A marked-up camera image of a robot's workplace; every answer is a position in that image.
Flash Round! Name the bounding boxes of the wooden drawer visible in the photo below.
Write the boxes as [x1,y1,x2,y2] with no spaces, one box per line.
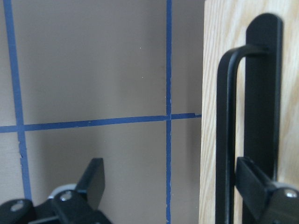
[199,0,299,224]

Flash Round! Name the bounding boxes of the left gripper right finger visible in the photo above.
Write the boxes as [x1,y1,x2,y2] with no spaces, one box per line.
[235,157,299,224]

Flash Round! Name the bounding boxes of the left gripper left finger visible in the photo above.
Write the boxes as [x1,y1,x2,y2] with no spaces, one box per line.
[49,158,106,224]

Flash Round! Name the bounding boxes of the black drawer handle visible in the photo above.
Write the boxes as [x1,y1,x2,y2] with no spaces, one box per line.
[215,13,283,224]

